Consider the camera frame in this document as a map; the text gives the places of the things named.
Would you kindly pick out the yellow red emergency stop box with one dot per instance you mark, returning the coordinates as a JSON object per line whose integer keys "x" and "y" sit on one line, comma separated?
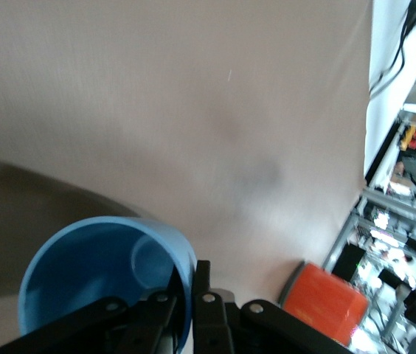
{"x": 411, "y": 137}

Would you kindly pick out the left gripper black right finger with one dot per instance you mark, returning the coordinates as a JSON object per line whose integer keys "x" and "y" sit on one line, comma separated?
{"x": 208, "y": 324}

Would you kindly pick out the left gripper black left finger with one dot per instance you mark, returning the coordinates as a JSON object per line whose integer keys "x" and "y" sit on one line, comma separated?
{"x": 82, "y": 321}

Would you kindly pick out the grey metal equipment rack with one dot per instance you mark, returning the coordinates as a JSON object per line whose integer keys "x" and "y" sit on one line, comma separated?
{"x": 385, "y": 206}

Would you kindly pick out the brown tablecloth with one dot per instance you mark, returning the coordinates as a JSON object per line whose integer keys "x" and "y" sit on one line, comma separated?
{"x": 119, "y": 92}

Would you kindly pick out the orange can with grey lid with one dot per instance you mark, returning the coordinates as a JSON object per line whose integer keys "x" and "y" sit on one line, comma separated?
{"x": 322, "y": 302}

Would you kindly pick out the light blue plastic cup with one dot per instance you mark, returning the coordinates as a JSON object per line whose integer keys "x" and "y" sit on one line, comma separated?
{"x": 82, "y": 265}

